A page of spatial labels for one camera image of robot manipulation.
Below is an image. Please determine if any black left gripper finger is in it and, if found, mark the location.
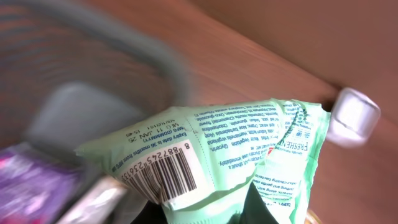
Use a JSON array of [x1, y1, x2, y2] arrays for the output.
[[227, 183, 278, 224]]

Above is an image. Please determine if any mint green wipes packet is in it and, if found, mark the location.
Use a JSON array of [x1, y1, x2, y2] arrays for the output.
[[76, 99, 330, 223]]

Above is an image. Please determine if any purple sanitary pad pack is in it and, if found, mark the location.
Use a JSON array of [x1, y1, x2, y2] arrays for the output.
[[1, 142, 98, 224]]

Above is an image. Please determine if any white barcode scanner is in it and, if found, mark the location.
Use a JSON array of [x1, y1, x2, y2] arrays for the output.
[[326, 88, 381, 147]]

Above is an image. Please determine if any white packet in basket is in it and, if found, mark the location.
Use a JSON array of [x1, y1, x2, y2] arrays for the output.
[[56, 176, 147, 224]]

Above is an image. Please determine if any grey plastic mesh basket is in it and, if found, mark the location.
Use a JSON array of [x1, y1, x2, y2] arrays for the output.
[[1, 1, 191, 162]]

